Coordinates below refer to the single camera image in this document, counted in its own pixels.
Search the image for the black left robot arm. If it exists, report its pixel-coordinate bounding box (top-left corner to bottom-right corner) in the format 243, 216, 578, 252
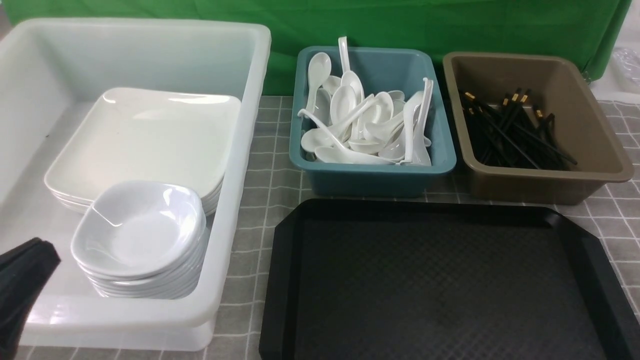
0, 237, 61, 360

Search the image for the pile of white spoons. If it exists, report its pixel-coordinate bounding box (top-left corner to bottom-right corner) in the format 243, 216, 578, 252
297, 36, 436, 167

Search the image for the black serving tray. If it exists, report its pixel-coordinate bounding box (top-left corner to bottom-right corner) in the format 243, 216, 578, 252
258, 198, 640, 360

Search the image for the teal plastic bin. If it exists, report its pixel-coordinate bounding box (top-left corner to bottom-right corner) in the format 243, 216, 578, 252
289, 46, 457, 198

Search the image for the stack of small white bowls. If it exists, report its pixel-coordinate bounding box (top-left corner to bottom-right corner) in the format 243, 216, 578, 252
70, 180, 210, 300

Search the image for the stack of white square plates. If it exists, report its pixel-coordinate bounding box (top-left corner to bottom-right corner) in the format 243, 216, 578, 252
43, 88, 242, 215

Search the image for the pile of black chopsticks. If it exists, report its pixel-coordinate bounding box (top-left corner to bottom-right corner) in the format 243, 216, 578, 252
458, 88, 578, 171

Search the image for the brown plastic bin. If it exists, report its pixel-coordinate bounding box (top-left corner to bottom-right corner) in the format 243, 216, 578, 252
442, 52, 634, 205

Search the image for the large white plastic bin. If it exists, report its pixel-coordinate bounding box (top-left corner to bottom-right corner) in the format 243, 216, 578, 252
0, 18, 272, 352

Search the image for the grey checked tablecloth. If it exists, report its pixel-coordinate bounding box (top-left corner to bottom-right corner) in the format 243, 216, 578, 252
6, 96, 639, 360

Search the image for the green backdrop cloth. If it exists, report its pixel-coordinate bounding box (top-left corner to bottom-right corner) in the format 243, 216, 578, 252
2, 0, 631, 96

